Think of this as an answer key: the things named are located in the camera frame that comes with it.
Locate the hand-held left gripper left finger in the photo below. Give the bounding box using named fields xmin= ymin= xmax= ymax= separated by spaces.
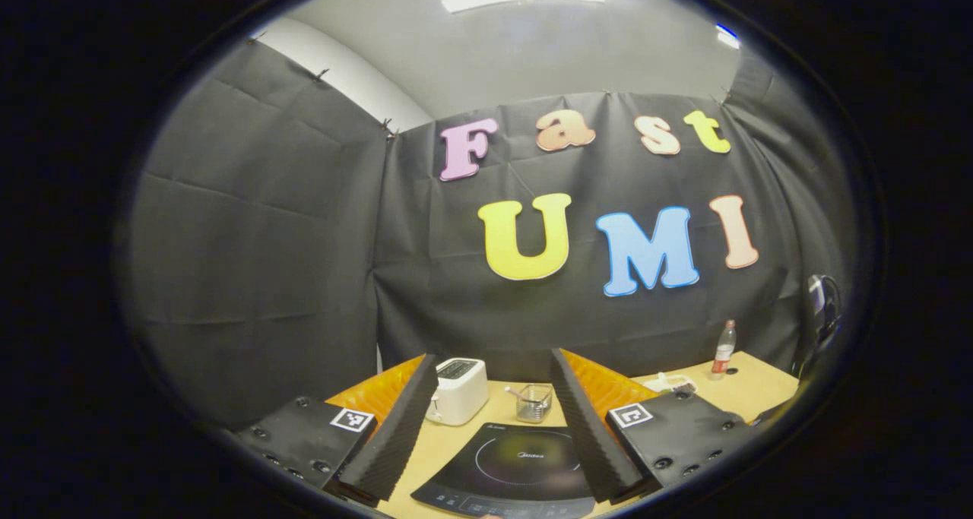
xmin=220 ymin=354 xmax=438 ymax=507

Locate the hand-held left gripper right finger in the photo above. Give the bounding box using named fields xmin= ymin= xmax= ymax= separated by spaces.
xmin=550 ymin=348 xmax=761 ymax=505

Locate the black induction cooktop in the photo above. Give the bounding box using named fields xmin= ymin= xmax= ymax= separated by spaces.
xmin=410 ymin=422 xmax=596 ymax=519

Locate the clear square utensil holder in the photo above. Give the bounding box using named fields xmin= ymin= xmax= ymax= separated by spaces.
xmin=515 ymin=384 xmax=553 ymax=424

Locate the white toaster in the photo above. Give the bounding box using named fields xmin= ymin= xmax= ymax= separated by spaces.
xmin=426 ymin=357 xmax=490 ymax=427

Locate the white divided dish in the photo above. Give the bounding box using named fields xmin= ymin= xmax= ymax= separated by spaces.
xmin=642 ymin=372 xmax=697 ymax=395

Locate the plastic bottle with red label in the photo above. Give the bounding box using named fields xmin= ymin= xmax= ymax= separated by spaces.
xmin=711 ymin=320 xmax=737 ymax=381

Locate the black backdrop cloth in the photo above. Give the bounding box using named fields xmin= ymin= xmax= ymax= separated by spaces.
xmin=122 ymin=36 xmax=845 ymax=429

